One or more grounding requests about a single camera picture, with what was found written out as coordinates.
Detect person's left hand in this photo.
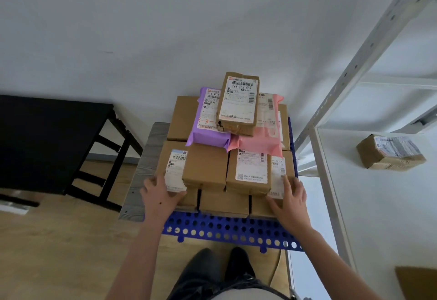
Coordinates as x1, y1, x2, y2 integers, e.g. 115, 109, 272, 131
140, 174, 187, 229

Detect person's right hand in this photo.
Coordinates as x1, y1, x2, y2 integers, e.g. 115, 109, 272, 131
266, 175, 313, 239

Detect tall labelled cardboard box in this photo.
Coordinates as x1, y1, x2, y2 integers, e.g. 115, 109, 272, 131
156, 140, 199, 212

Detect person's left forearm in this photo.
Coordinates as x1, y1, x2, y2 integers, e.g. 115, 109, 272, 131
105, 221, 178, 300

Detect person's right forearm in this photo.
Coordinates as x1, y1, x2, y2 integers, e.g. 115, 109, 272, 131
291, 227, 382, 300

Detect stack of brown cardboard boxes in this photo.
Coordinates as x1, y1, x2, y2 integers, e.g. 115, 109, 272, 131
167, 96, 291, 219

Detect grey wooden board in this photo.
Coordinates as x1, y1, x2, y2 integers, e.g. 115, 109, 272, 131
118, 122, 170, 222

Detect blue perforated plastic tray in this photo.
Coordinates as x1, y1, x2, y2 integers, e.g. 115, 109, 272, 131
162, 117, 305, 255

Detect pink plastic mailer parcel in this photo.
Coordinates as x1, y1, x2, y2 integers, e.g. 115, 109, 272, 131
227, 93, 285, 158

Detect purple plastic mailer parcel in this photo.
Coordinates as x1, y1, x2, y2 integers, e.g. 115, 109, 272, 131
186, 87, 232, 150

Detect person's black trousers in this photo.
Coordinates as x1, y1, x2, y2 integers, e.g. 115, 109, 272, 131
167, 247, 291, 300

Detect person's white shirt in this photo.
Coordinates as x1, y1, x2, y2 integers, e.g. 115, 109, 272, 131
211, 287, 282, 300

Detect white metal shelf rack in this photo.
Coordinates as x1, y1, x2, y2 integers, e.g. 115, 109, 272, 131
293, 0, 437, 300

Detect brown taped paper parcel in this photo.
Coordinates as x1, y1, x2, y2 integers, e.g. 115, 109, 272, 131
216, 72, 260, 137

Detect small brown labelled parcel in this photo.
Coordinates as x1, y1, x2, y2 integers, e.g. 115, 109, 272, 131
356, 134, 427, 172

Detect black table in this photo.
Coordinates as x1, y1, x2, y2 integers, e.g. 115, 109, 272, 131
0, 94, 144, 212

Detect flat brown cardboard piece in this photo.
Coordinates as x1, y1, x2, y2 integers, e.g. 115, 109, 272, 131
395, 266, 437, 300

